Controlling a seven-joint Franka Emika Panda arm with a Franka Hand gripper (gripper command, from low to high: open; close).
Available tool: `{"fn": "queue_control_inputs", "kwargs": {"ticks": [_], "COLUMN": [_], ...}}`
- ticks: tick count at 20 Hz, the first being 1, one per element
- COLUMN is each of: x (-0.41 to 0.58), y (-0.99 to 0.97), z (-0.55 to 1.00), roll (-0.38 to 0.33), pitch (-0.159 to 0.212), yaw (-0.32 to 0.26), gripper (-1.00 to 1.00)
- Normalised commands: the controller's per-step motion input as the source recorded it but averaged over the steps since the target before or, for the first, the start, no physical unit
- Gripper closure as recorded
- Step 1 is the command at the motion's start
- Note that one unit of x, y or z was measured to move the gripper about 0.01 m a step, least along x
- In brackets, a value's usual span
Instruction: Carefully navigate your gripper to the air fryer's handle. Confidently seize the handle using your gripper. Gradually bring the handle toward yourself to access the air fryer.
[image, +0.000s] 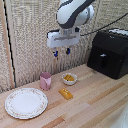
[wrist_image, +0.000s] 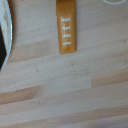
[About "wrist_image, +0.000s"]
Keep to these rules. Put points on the orange rectangular block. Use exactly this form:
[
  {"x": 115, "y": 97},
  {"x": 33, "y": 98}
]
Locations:
[{"x": 67, "y": 30}]

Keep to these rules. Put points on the white plate with floral rim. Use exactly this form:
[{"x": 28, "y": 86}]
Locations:
[{"x": 7, "y": 30}]

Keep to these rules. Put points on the small white bowl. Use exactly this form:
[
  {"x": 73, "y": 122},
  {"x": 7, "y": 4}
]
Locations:
[{"x": 115, "y": 1}]

